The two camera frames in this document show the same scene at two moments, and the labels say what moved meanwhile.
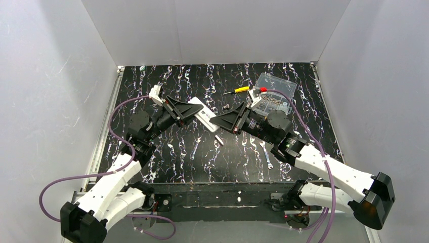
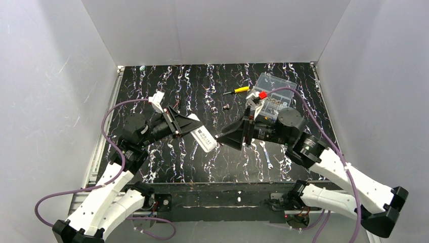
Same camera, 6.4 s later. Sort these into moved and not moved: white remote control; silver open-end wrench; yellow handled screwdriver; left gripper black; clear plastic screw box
Moved: white remote control; left gripper black
Not moved: clear plastic screw box; silver open-end wrench; yellow handled screwdriver
